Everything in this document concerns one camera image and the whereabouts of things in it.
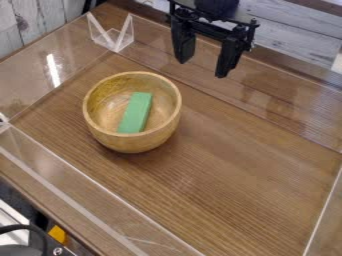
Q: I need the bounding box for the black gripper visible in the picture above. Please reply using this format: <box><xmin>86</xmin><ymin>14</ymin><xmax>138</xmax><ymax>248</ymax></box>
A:
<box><xmin>168</xmin><ymin>0</ymin><xmax>260</xmax><ymax>78</ymax></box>

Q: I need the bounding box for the green rectangular block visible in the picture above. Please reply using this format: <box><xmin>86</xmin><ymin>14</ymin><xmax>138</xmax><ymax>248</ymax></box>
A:
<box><xmin>117</xmin><ymin>92</ymin><xmax>152</xmax><ymax>134</ymax></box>

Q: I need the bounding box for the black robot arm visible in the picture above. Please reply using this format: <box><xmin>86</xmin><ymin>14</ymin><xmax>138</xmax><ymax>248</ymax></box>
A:
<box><xmin>168</xmin><ymin>0</ymin><xmax>260</xmax><ymax>78</ymax></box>

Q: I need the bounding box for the brown wooden bowl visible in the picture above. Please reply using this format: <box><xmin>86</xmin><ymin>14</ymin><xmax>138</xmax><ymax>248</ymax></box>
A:
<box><xmin>81</xmin><ymin>71</ymin><xmax>181</xmax><ymax>153</ymax></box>

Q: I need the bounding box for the yellow label on base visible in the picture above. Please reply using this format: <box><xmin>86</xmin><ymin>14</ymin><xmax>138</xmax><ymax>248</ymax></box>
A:
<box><xmin>48</xmin><ymin>225</ymin><xmax>66</xmax><ymax>244</ymax></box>

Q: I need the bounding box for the clear acrylic corner bracket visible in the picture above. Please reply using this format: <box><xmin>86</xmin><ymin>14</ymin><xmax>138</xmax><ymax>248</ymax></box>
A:
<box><xmin>85</xmin><ymin>12</ymin><xmax>134</xmax><ymax>53</ymax></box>

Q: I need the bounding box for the clear acrylic tray wall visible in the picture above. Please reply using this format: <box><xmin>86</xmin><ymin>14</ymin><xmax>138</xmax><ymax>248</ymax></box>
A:
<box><xmin>0</xmin><ymin>115</ymin><xmax>204</xmax><ymax>256</ymax></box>

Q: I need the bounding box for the black cable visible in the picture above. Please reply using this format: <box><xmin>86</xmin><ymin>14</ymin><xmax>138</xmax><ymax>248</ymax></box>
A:
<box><xmin>0</xmin><ymin>224</ymin><xmax>49</xmax><ymax>256</ymax></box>

